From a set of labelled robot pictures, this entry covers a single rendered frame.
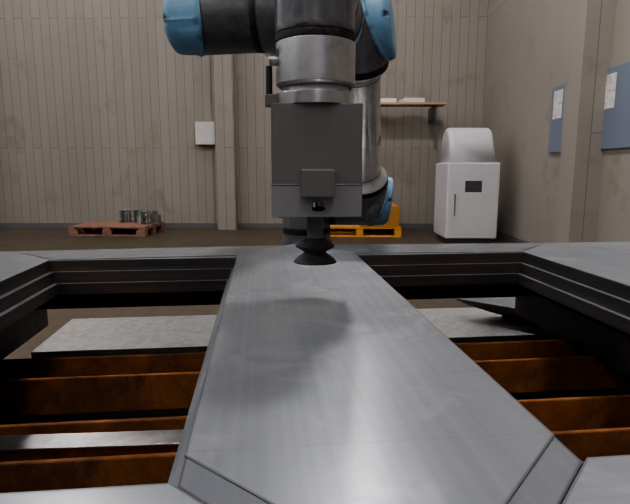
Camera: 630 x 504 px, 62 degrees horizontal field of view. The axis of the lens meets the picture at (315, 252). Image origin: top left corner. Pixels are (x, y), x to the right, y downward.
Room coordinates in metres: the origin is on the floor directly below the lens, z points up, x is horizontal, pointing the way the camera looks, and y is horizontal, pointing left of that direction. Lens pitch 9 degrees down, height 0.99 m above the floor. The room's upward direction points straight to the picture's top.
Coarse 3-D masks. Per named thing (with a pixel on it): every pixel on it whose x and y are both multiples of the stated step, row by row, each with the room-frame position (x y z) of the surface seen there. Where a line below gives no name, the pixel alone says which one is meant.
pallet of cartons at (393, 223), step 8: (392, 208) 7.43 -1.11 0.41; (392, 216) 7.43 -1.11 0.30; (384, 224) 7.44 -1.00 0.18; (392, 224) 7.43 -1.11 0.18; (336, 232) 7.83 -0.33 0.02; (344, 232) 7.82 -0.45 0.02; (352, 232) 7.81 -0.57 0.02; (360, 232) 7.45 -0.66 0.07; (368, 232) 7.81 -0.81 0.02; (376, 232) 7.81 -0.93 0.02; (384, 232) 7.81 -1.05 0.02; (392, 232) 7.78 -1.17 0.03; (400, 232) 7.42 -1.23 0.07
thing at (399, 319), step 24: (240, 312) 0.46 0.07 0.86; (264, 312) 0.46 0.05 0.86; (288, 312) 0.46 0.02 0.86; (312, 312) 0.46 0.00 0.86; (336, 312) 0.46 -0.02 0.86; (360, 312) 0.46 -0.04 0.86; (384, 312) 0.46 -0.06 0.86; (408, 312) 0.46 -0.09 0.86; (216, 336) 0.39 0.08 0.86; (240, 336) 0.39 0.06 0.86; (264, 336) 0.39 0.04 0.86; (288, 336) 0.39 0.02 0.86
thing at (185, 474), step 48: (0, 288) 0.59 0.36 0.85; (48, 288) 0.69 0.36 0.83; (96, 288) 0.72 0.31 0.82; (144, 288) 0.73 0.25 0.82; (192, 288) 0.74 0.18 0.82; (528, 288) 0.75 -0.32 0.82; (576, 288) 0.65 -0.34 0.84; (624, 288) 0.57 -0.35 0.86; (192, 480) 0.20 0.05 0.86; (528, 480) 0.20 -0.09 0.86
